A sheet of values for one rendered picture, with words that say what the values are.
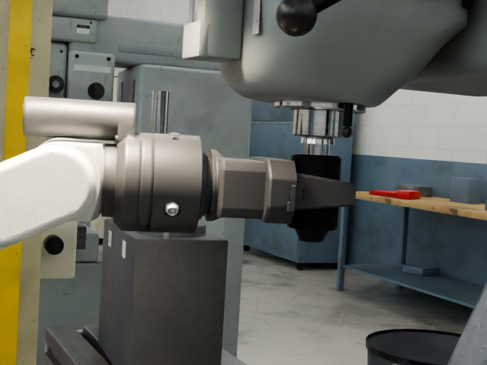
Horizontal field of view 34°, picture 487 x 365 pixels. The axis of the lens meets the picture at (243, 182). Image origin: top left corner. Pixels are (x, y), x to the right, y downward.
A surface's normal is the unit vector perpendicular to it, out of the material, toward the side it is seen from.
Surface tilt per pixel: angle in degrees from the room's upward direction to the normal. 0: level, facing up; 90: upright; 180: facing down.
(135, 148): 47
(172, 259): 90
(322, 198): 90
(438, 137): 90
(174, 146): 40
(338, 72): 125
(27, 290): 90
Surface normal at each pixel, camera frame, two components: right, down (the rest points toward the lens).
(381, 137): -0.91, -0.04
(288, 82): -0.22, 0.74
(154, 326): 0.33, 0.07
